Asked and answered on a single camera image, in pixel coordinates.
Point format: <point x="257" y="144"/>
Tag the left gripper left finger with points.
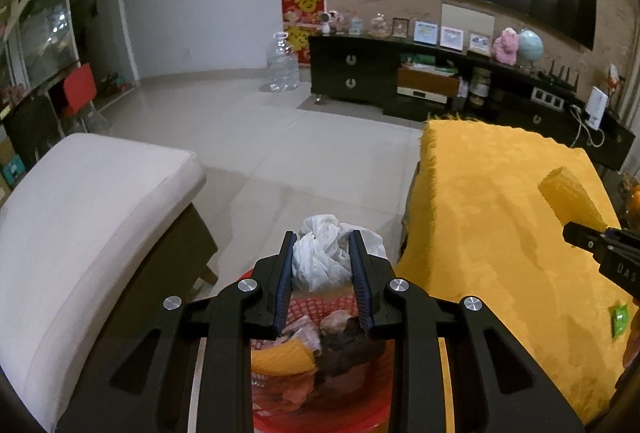
<point x="146" y="385"/>

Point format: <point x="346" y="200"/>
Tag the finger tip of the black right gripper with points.
<point x="615" y="250"/>

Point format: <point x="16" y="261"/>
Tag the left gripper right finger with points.
<point x="456" y="365"/>

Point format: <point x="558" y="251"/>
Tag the yellow foam fruit net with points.
<point x="569" y="200"/>

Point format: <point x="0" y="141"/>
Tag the black plastic bag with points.
<point x="345" y="349"/>

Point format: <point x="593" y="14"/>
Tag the white tissue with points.
<point x="321" y="261"/>

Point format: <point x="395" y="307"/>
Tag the green wrapper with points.
<point x="619" y="319"/>

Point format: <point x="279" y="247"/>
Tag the red plastic basket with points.
<point x="358" y="401"/>

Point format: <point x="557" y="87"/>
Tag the yellow table cloth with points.
<point x="478" y="225"/>

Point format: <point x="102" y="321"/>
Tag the yellow foam net in basket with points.
<point x="290" y="358"/>

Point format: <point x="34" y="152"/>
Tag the white router box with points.
<point x="596" y="107"/>

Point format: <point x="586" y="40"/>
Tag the pale blue globe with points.
<point x="530" y="45"/>

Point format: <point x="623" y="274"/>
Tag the pink plush toy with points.
<point x="505" y="47"/>

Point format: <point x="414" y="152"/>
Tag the black tv cabinet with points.
<point x="414" y="81"/>

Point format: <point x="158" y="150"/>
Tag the red chair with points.
<point x="79" y="89"/>

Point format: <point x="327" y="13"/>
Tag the clear water jug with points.
<point x="282" y="64"/>

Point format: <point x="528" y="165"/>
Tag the red festive poster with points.
<point x="301" y="19"/>

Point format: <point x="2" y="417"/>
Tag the picture frame white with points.
<point x="451" y="38"/>

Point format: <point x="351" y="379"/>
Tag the picture frame blue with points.
<point x="425" y="32"/>

